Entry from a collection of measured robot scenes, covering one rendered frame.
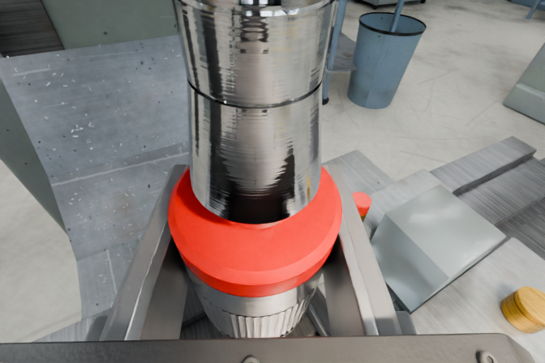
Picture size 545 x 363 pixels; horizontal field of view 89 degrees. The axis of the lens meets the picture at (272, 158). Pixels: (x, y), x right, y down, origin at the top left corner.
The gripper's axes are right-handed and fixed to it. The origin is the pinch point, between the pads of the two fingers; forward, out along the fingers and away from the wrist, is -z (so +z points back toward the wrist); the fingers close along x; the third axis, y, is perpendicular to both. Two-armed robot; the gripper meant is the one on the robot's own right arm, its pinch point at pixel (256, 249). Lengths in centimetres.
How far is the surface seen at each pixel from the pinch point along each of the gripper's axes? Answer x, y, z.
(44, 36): 24.7, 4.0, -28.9
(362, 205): -7.8, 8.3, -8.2
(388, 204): -11.3, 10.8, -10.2
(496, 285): -16.6, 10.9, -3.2
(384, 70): -91, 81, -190
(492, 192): -33.7, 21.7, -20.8
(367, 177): -12.4, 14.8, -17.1
